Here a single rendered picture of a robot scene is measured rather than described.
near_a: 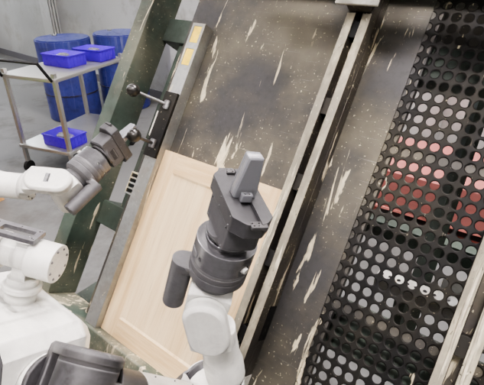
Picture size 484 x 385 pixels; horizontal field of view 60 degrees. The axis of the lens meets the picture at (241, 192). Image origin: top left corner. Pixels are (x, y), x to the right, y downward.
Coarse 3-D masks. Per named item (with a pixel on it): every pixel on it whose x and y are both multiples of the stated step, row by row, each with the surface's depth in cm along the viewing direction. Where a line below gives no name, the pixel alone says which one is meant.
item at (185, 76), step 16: (192, 32) 125; (208, 32) 125; (192, 48) 124; (192, 64) 123; (176, 80) 125; (192, 80) 125; (176, 112) 124; (176, 128) 126; (144, 160) 126; (160, 160) 125; (144, 176) 125; (144, 192) 124; (128, 208) 126; (144, 208) 125; (128, 224) 124; (128, 240) 124; (112, 256) 125; (112, 272) 124; (96, 288) 127; (112, 288) 125; (96, 304) 125; (96, 320) 124
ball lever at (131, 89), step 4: (132, 84) 117; (136, 84) 118; (128, 88) 117; (132, 88) 117; (136, 88) 117; (128, 92) 117; (132, 92) 117; (136, 92) 118; (140, 92) 119; (132, 96) 118; (144, 96) 120; (148, 96) 120; (156, 100) 122; (160, 100) 122; (164, 100) 123; (168, 100) 123; (164, 104) 123; (168, 104) 123
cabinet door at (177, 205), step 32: (192, 160) 119; (160, 192) 123; (192, 192) 117; (160, 224) 121; (192, 224) 116; (128, 256) 125; (160, 256) 119; (256, 256) 103; (128, 288) 123; (160, 288) 117; (128, 320) 121; (160, 320) 115; (160, 352) 113; (192, 352) 108
